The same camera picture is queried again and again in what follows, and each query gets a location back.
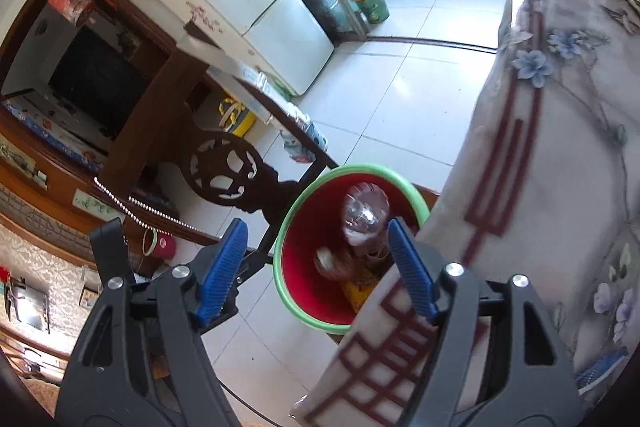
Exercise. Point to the red round tin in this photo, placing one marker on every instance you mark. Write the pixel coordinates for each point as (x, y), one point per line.
(70, 1)

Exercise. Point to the red bucket with green rim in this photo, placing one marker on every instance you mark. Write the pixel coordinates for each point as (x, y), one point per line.
(310, 267)

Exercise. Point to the red cup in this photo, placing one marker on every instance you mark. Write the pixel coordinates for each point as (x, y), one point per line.
(164, 247)

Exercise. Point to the black television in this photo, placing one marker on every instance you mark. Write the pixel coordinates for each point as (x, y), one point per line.
(95, 77)

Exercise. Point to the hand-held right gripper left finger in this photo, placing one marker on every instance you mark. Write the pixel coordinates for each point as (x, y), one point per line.
(220, 272)

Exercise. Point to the snack wrapper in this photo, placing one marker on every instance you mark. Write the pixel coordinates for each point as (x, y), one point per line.
(330, 262)

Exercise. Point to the white printed cloth strip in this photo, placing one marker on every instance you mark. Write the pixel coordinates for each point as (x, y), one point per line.
(270, 94)

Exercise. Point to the green trash bin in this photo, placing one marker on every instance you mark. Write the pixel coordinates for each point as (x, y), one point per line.
(370, 4)

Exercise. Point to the yellow bag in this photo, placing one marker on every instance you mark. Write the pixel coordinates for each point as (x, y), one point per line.
(237, 117)

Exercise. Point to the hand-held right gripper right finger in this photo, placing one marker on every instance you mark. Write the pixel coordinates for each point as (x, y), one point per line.
(412, 272)

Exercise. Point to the clear plastic bottle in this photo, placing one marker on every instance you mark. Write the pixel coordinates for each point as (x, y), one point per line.
(365, 212)

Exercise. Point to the carved dark wooden chair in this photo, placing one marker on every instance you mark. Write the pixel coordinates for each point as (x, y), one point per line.
(225, 167)

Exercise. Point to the yellow packet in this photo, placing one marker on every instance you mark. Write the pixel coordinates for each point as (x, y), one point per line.
(360, 292)

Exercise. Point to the wooden television cabinet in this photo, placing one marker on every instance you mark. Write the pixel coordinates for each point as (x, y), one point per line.
(165, 72)

